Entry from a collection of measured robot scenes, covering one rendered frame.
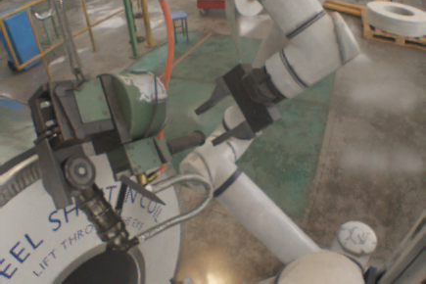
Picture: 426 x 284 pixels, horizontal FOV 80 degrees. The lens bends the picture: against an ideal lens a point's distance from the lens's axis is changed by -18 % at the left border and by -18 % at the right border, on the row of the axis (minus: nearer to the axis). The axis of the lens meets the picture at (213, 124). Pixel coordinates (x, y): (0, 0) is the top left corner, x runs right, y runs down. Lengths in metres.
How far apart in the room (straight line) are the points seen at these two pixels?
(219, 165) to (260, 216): 0.19
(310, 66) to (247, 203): 0.50
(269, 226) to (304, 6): 0.63
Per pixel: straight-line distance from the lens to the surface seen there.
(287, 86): 0.54
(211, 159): 0.87
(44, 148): 0.50
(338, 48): 0.52
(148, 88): 0.59
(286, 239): 0.94
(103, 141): 0.57
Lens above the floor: 1.70
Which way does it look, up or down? 38 degrees down
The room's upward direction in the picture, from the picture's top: 5 degrees counter-clockwise
